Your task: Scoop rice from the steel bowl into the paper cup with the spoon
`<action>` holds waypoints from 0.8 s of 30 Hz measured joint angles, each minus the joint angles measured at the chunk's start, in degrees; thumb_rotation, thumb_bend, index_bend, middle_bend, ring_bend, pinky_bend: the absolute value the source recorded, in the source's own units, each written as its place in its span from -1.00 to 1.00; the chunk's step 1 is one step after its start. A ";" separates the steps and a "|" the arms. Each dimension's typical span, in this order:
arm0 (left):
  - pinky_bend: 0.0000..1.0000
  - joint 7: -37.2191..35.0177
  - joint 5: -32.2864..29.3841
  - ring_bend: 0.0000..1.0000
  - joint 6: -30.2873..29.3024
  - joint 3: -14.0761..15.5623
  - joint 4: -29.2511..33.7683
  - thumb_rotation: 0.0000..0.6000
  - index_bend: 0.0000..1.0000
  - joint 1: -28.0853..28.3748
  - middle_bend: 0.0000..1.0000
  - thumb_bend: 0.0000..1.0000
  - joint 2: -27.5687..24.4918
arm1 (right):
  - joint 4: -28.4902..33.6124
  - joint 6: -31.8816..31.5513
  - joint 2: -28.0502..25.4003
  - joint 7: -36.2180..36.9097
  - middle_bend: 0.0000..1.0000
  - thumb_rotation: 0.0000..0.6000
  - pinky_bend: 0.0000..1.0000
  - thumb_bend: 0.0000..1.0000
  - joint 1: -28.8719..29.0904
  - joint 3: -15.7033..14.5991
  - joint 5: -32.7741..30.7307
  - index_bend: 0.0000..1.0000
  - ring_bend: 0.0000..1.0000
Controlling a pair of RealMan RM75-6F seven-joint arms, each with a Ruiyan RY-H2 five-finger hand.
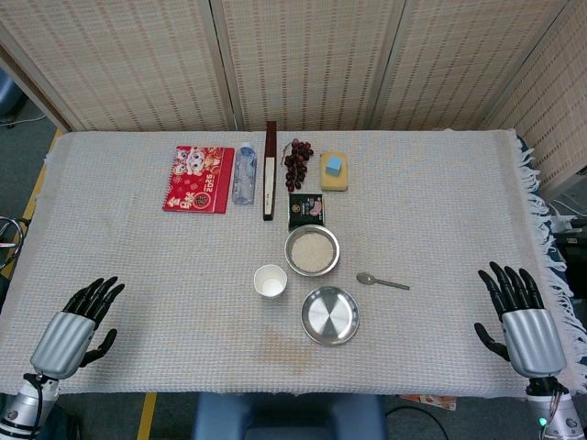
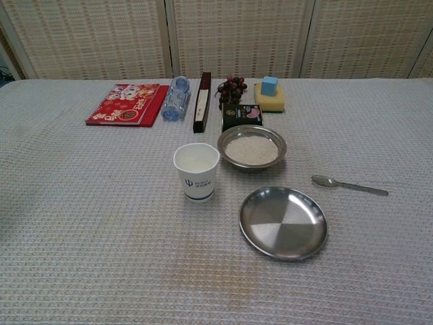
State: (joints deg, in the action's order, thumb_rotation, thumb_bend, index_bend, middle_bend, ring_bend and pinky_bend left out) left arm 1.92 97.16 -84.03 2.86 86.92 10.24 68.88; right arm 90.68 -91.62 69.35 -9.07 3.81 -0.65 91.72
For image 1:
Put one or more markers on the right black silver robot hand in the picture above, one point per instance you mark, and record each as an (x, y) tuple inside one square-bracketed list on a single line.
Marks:
[(532, 341)]

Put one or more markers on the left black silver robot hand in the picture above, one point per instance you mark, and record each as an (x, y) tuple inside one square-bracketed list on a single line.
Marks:
[(62, 341)]

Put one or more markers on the small metal spoon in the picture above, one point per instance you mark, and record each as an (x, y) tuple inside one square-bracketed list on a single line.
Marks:
[(365, 278)]

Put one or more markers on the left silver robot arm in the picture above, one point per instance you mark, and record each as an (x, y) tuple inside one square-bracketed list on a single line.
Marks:
[(23, 405)]

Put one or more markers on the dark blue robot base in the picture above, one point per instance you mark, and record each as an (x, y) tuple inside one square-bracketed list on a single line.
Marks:
[(289, 417)]

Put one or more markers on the empty steel plate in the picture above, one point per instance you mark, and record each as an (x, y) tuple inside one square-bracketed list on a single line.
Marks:
[(330, 316)]

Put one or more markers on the white paper cup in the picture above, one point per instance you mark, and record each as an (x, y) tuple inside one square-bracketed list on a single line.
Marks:
[(270, 284)]

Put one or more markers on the steel bowl holding rice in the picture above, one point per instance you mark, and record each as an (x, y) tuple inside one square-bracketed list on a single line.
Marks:
[(289, 261)]

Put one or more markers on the black box device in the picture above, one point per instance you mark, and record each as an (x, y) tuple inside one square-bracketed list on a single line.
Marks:
[(573, 261)]

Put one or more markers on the white woven fringed tablecloth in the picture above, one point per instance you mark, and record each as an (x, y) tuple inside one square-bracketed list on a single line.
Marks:
[(137, 275)]

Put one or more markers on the orange printed package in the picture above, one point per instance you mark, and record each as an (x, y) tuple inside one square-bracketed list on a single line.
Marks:
[(431, 401)]

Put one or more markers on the red spiral desk calendar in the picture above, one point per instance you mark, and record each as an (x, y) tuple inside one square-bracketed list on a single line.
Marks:
[(197, 183)]

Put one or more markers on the clear plastic water bottle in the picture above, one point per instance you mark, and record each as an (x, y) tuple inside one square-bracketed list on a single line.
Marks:
[(244, 176)]

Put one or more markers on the blue office chair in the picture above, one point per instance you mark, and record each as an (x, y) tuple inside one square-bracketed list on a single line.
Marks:
[(7, 98)]

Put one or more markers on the yellow sponge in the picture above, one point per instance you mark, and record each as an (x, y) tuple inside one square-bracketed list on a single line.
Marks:
[(335, 182)]

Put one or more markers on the long dark red box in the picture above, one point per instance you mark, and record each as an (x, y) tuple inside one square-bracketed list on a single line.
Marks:
[(269, 183)]

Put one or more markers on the black food packet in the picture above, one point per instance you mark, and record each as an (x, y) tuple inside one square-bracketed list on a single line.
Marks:
[(305, 211)]

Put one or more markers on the light blue cube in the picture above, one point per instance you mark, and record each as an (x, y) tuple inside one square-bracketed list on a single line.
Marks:
[(334, 166)]

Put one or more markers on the bunch of dark red grapes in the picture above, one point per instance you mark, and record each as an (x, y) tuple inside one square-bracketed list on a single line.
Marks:
[(295, 165)]

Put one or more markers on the beige woven folding screen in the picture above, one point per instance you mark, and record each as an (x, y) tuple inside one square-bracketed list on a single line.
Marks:
[(321, 64)]

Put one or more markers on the chrome metal stool frame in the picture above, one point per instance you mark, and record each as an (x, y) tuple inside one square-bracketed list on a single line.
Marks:
[(10, 243)]

